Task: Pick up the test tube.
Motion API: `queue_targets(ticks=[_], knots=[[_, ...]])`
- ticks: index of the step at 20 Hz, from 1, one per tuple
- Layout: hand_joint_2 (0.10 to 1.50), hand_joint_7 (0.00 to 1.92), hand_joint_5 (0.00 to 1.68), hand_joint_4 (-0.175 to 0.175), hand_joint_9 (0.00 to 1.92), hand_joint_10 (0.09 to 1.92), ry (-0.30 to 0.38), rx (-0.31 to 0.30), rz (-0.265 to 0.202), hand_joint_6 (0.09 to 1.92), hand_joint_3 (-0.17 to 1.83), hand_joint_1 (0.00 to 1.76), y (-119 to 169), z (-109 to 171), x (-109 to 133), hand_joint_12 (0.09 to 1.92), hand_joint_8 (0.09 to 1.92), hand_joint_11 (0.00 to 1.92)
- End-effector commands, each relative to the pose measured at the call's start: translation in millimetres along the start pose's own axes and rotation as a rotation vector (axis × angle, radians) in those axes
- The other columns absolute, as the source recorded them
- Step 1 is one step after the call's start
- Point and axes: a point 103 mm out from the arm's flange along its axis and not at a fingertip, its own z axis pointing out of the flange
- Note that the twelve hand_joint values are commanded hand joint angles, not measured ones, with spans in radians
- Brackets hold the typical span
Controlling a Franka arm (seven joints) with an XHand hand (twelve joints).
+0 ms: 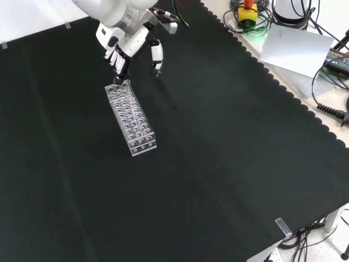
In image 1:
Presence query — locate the grey table leg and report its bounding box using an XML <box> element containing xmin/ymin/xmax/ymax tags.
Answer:
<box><xmin>325</xmin><ymin>209</ymin><xmax>339</xmax><ymax>233</ymax></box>

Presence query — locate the black cable with ribbed plug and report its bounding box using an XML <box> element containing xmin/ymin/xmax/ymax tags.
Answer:
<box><xmin>310</xmin><ymin>64</ymin><xmax>349</xmax><ymax>129</ymax></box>

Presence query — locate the clear glass test tube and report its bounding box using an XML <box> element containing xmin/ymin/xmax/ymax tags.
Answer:
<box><xmin>123</xmin><ymin>79</ymin><xmax>138</xmax><ymax>111</ymax></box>

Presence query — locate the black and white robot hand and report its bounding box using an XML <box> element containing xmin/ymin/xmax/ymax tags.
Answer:
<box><xmin>95</xmin><ymin>23</ymin><xmax>165</xmax><ymax>85</ymax></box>

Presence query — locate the black and orange wrist cable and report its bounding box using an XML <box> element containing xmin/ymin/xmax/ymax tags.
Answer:
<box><xmin>150</xmin><ymin>7</ymin><xmax>178</xmax><ymax>21</ymax></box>

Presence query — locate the black and red tripod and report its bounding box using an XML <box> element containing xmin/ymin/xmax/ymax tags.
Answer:
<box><xmin>330</xmin><ymin>28</ymin><xmax>349</xmax><ymax>56</ymax></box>

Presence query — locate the pale board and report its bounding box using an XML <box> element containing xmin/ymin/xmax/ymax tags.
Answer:
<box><xmin>258</xmin><ymin>22</ymin><xmax>335</xmax><ymax>79</ymax></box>

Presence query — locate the black cable bundle under table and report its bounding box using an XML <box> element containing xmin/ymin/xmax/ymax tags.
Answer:
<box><xmin>277</xmin><ymin>222</ymin><xmax>329</xmax><ymax>262</ymax></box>

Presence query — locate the black bench cloth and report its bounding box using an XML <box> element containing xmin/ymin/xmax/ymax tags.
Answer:
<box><xmin>0</xmin><ymin>0</ymin><xmax>349</xmax><ymax>262</ymax></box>

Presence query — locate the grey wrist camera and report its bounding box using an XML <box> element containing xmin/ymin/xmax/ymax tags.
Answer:
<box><xmin>159</xmin><ymin>21</ymin><xmax>179</xmax><ymax>35</ymax></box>

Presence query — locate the black and green arm cable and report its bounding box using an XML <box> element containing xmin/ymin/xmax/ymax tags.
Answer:
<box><xmin>171</xmin><ymin>0</ymin><xmax>191</xmax><ymax>29</ymax></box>

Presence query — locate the white round pedestal base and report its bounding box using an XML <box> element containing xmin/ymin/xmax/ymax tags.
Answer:
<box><xmin>272</xmin><ymin>0</ymin><xmax>314</xmax><ymax>29</ymax></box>

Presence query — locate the yellow stop button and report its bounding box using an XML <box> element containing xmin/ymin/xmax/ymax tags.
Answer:
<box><xmin>236</xmin><ymin>0</ymin><xmax>258</xmax><ymax>28</ymax></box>

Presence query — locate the black power supply box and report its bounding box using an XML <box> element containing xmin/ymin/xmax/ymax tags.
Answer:
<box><xmin>323</xmin><ymin>47</ymin><xmax>349</xmax><ymax>75</ymax></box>

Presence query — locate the clear acrylic test tube rack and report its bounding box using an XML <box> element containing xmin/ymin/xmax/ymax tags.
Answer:
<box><xmin>104</xmin><ymin>80</ymin><xmax>158</xmax><ymax>157</ymax></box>

